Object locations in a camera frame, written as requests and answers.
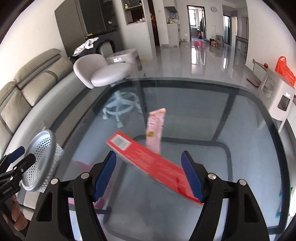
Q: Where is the red toothpaste box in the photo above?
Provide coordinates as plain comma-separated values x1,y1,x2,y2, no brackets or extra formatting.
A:
106,131,201,204

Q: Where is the grey perforated trash basket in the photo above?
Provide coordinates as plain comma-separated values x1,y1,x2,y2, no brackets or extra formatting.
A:
21,130,64,193

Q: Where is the person's left hand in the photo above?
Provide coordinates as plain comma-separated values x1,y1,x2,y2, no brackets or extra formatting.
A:
11,195,28,231

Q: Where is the grey sofa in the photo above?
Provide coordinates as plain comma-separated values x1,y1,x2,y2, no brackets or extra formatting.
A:
1,48,86,156

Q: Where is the pink snack wrapper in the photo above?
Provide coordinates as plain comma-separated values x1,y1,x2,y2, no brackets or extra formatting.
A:
145,108,166,155

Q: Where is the beige swivel stool chair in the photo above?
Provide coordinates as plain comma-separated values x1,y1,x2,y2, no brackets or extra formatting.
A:
73,53,143,129

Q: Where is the white plastic step stool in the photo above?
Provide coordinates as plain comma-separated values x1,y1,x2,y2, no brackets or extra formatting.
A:
257,68,295,132

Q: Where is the round beige side table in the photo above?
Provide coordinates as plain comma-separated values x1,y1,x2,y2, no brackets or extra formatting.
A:
106,48,142,71

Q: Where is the pile of clothes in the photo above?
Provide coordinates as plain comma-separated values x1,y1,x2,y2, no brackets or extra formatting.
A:
70,37,115,63

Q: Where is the orange plastic bag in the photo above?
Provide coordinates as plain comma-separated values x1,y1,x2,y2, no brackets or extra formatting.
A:
275,56,296,85

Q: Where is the dark grey cabinet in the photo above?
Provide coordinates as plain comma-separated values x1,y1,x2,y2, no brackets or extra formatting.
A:
55,0,124,57

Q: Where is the pink plastic stool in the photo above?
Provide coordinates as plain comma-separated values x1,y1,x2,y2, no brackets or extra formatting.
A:
194,40,204,49

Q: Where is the wall clock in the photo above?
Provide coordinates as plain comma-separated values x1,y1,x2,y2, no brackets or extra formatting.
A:
211,6,217,13

